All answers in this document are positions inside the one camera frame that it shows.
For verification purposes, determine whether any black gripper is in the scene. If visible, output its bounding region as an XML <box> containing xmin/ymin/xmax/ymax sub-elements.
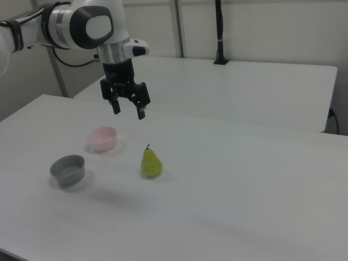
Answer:
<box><xmin>100</xmin><ymin>59</ymin><xmax>151</xmax><ymax>121</ymax></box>

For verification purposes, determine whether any green pear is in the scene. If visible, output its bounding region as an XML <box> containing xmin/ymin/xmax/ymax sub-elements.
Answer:
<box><xmin>140</xmin><ymin>144</ymin><xmax>163</xmax><ymax>179</ymax></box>

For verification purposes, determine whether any pink bowl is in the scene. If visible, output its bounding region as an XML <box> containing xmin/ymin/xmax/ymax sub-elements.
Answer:
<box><xmin>87</xmin><ymin>126</ymin><xmax>118</xmax><ymax>153</ymax></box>

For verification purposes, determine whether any gray bowl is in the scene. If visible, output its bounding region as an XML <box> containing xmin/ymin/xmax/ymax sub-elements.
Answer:
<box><xmin>49</xmin><ymin>154</ymin><xmax>86</xmax><ymax>188</ymax></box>

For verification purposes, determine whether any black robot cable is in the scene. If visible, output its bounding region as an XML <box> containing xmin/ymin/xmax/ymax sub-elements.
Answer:
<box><xmin>52</xmin><ymin>48</ymin><xmax>99</xmax><ymax>67</ymax></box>

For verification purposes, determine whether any white partition post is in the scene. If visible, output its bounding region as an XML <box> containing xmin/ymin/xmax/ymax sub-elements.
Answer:
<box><xmin>169</xmin><ymin>0</ymin><xmax>189</xmax><ymax>58</ymax></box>
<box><xmin>46</xmin><ymin>46</ymin><xmax>69</xmax><ymax>98</ymax></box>

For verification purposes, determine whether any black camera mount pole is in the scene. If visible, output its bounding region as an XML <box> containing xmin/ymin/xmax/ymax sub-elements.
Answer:
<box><xmin>213</xmin><ymin>0</ymin><xmax>231</xmax><ymax>65</ymax></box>

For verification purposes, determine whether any black table cable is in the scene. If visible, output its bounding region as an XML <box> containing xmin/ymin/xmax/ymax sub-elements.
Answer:
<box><xmin>328</xmin><ymin>108</ymin><xmax>340</xmax><ymax>135</ymax></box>

